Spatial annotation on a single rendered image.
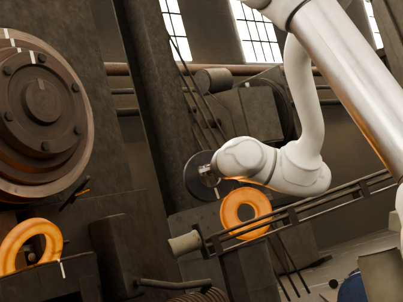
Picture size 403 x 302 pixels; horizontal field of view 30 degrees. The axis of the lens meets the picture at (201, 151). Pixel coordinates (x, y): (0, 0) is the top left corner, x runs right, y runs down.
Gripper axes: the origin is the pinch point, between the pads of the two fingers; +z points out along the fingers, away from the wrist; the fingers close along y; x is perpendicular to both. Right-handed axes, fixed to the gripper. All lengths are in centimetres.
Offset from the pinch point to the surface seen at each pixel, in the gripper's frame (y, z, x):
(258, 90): 292, 729, 118
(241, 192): 7.7, -2.0, -8.4
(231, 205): 3.5, -2.2, -11.6
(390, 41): 167, 166, 54
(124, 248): -29.8, -1.9, -15.8
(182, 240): -13.3, -3.1, -17.8
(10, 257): -60, -23, -10
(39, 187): -49, -13, 6
